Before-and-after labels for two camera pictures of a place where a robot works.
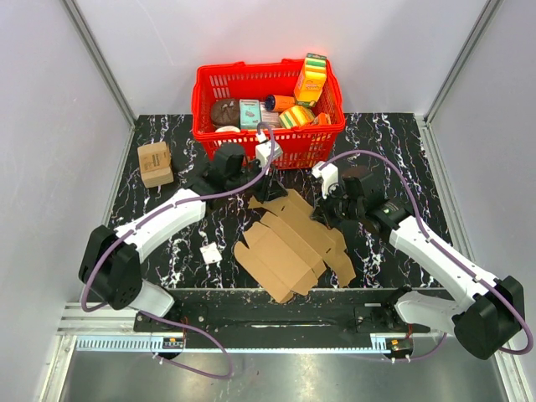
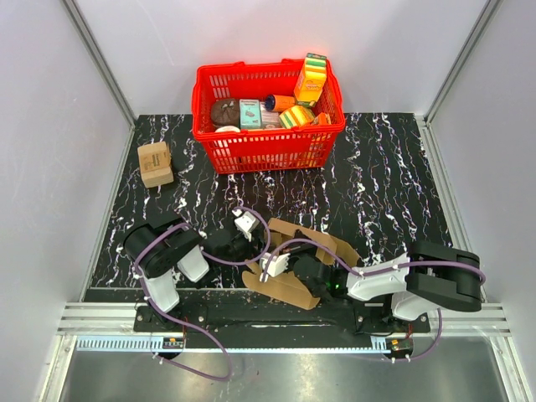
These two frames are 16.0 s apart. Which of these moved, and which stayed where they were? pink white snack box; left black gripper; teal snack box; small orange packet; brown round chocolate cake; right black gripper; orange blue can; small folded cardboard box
Moved: right black gripper; left black gripper
Stayed: teal snack box; brown round chocolate cake; pink white snack box; orange blue can; small orange packet; small folded cardboard box
